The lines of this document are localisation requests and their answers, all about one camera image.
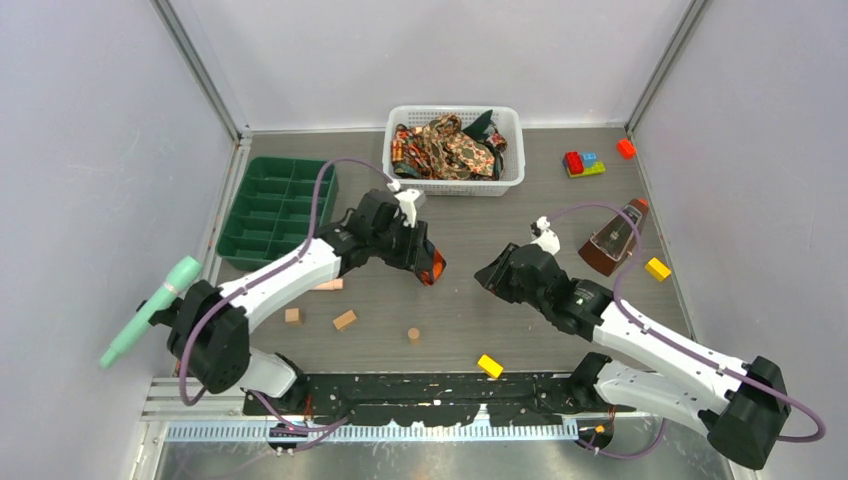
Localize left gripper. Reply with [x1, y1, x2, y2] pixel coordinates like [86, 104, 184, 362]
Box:
[369, 215, 431, 271]

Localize orange navy striped tie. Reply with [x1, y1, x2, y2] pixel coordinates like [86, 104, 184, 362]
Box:
[414, 245, 446, 286]

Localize brown wooden metronome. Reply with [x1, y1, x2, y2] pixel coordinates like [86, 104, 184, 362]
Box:
[578, 198, 650, 277]

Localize green compartment tray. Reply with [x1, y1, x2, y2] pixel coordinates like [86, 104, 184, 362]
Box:
[216, 157, 338, 272]

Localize white plastic basket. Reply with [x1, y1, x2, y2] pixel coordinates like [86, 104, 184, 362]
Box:
[382, 105, 526, 197]

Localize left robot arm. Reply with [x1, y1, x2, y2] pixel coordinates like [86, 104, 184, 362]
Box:
[160, 189, 446, 414]

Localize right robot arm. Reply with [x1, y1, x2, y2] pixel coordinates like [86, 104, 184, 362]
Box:
[474, 243, 791, 470]

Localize wooden cylinder peg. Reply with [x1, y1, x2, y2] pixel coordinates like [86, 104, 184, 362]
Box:
[312, 278, 344, 291]

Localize small wooden block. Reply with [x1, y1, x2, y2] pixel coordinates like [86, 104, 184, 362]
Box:
[332, 310, 358, 331]

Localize yellow toy brick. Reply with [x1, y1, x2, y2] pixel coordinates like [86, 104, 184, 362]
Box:
[477, 354, 504, 379]
[644, 257, 672, 282]

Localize floral patterned tie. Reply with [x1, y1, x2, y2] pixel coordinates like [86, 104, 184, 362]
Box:
[389, 114, 509, 181]

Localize small round wooden disc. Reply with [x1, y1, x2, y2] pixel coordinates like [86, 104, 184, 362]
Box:
[407, 327, 421, 344]

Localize small wooden cube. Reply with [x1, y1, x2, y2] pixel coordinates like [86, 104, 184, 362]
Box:
[284, 308, 303, 325]

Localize stacked lego bricks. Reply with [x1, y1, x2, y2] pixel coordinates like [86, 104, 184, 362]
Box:
[562, 151, 606, 178]

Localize dark green tie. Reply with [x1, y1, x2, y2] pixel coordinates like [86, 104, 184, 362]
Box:
[463, 109, 494, 140]

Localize red toy brick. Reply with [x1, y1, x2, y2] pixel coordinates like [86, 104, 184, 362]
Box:
[616, 138, 637, 160]

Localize mint green microphone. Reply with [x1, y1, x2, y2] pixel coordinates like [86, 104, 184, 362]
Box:
[99, 256, 202, 369]

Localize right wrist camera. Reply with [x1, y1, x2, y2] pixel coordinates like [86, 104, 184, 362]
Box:
[530, 216, 561, 255]

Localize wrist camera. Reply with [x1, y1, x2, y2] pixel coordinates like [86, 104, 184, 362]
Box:
[387, 180, 426, 228]
[530, 216, 561, 255]

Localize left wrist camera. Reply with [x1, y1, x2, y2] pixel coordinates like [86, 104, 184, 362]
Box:
[387, 180, 426, 228]

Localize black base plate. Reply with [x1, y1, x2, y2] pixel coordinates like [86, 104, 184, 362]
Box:
[243, 372, 617, 427]

